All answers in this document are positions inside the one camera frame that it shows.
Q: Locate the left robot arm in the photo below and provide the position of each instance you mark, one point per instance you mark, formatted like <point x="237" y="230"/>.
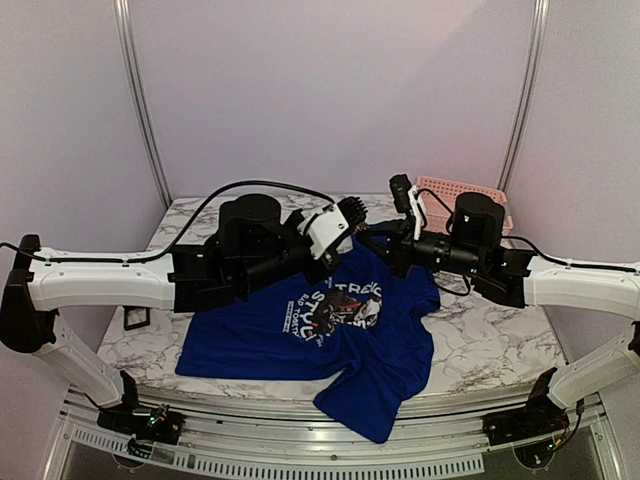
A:
<point x="254" y="246"/>

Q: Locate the near black display box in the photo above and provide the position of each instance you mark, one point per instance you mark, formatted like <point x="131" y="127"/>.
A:
<point x="136" y="318"/>

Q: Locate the left aluminium frame post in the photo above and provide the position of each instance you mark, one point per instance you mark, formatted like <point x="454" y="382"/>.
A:
<point x="133" y="72"/>

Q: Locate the right aluminium frame post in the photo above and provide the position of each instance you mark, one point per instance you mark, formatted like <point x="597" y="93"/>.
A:
<point x="527" y="90"/>

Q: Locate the aluminium frame post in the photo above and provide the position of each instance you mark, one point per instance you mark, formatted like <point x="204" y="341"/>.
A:
<point x="527" y="90"/>
<point x="133" y="72"/>

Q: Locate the aluminium front rail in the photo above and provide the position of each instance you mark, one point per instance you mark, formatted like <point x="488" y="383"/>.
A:
<point x="435" y="437"/>

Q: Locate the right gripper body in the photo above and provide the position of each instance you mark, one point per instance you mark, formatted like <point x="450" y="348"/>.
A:
<point x="401" y="248"/>

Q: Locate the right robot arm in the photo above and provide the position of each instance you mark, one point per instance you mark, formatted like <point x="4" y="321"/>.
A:
<point x="519" y="278"/>

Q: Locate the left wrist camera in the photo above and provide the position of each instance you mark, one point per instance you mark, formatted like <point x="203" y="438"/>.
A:
<point x="327" y="229"/>

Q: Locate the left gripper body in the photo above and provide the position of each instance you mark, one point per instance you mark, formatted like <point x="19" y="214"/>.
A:
<point x="324" y="272"/>

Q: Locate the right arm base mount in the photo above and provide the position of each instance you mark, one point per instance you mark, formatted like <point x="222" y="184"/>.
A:
<point x="539" y="416"/>

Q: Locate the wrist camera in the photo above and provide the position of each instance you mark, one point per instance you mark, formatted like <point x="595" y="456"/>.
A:
<point x="327" y="229"/>
<point x="407" y="201"/>

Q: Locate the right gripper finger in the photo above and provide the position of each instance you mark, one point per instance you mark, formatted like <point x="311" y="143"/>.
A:
<point x="384" y="229"/>
<point x="377" y="245"/>

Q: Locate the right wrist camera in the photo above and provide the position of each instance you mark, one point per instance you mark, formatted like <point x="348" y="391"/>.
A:
<point x="407" y="201"/>

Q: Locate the blue printed t-shirt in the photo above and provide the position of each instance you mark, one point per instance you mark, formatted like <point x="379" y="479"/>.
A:
<point x="362" y="326"/>

